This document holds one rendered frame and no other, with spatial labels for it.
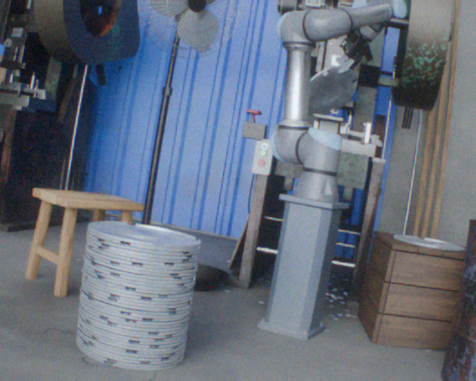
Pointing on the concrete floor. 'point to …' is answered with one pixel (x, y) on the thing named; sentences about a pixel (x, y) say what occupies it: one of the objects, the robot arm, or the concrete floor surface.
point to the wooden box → (410, 293)
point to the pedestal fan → (194, 19)
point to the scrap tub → (472, 311)
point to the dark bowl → (208, 278)
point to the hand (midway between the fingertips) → (341, 70)
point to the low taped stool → (98, 201)
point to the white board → (239, 246)
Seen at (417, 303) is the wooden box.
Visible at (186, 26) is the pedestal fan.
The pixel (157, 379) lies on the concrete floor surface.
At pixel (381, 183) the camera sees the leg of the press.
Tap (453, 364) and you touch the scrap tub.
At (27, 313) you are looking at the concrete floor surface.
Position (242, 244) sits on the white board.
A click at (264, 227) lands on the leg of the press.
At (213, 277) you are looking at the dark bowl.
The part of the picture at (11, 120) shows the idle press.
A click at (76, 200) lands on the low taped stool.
